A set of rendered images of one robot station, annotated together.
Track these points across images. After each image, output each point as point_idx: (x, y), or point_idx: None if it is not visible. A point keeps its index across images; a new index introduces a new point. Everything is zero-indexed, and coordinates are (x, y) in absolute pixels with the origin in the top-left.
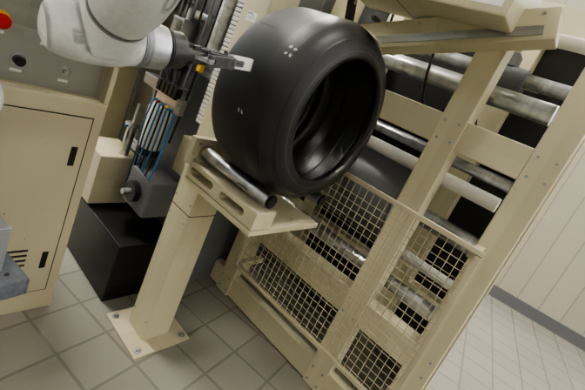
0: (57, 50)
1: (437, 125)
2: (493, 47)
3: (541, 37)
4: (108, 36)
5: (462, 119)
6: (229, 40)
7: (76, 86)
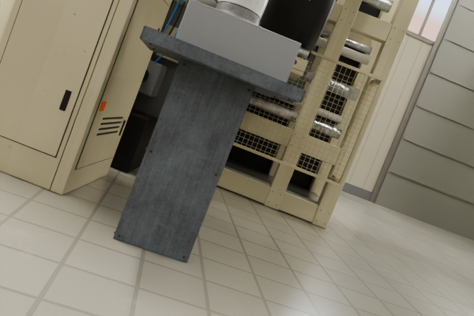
0: None
1: (341, 13)
2: None
3: None
4: None
5: (355, 8)
6: None
7: None
